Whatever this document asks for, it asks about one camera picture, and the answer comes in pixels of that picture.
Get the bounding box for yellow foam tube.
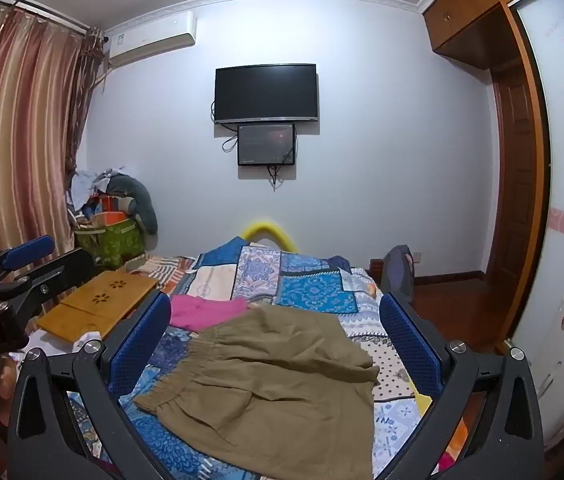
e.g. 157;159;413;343
241;219;297;251

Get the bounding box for green patterned bag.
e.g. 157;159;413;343
74;217;147;268

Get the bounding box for patchwork bed blanket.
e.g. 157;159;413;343
12;236;468;480

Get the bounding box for black wall television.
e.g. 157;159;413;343
214;63;319;125

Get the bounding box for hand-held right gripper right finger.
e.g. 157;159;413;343
377;292;548;480

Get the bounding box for khaki pants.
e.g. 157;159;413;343
133;305;380;480

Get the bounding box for wooden lap desk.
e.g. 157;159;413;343
37;270;159;339

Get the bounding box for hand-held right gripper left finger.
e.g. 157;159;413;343
6;291;183;480

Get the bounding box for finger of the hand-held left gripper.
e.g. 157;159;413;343
0;235;56;292
0;247;97;318

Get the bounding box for striped pink curtain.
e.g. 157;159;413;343
0;0;108;273

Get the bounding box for grey plush pillow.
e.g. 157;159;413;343
107;174;159;235

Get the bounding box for small black monitor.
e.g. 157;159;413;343
237;122;297;167

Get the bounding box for pile of clothes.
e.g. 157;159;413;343
66;165;128;221

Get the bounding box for wooden door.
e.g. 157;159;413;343
491;57;540;283

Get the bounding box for wooden bed footboard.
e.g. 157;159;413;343
369;257;388;292

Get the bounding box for grey backpack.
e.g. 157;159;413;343
383;245;416;306

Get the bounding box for orange box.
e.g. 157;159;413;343
96;195;135;226

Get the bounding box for wooden overhead cabinet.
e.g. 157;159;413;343
422;0;553;71

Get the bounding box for pink garment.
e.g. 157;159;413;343
169;295;249;332

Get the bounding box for white air conditioner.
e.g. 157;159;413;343
107;11;198;67

